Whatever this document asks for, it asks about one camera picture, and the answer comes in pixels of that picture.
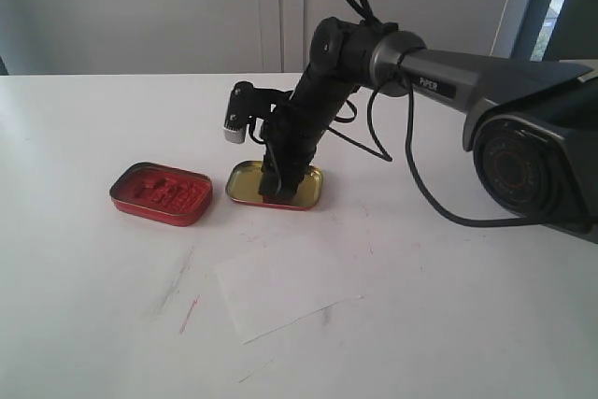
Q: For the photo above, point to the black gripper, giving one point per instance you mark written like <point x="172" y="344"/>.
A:
<point x="295" y="129"/>

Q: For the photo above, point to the red ink pad tin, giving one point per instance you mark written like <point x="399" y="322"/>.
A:
<point x="161" y="193"/>

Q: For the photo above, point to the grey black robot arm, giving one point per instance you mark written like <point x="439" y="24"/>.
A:
<point x="531" y="127"/>

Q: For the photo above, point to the gold tin lid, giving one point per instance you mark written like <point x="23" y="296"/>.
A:
<point x="243" y="183"/>

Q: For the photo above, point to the white paper sheet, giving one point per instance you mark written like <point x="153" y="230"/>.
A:
<point x="275" y="286"/>

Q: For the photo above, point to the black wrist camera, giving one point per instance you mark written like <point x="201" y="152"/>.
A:
<point x="246" y="105"/>

